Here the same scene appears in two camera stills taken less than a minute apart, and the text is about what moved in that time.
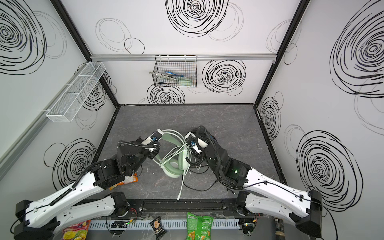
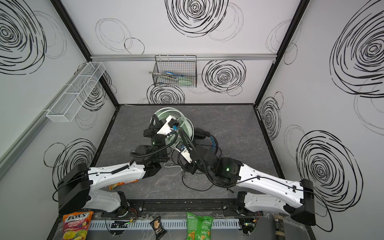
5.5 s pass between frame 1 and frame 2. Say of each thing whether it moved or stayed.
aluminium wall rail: stayed
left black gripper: moved
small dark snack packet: stayed
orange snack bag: stayed
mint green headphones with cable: moved
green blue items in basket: stayed
